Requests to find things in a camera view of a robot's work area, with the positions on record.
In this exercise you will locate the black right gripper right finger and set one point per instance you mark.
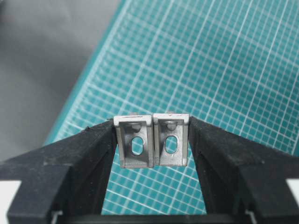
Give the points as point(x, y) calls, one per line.
point(238, 175)

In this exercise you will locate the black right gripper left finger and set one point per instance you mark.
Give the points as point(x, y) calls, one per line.
point(63, 179)

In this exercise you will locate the silver corner bracket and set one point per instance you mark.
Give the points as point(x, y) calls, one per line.
point(135, 140)
point(171, 138)

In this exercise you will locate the green cutting mat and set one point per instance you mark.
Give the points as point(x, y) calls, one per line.
point(231, 63)

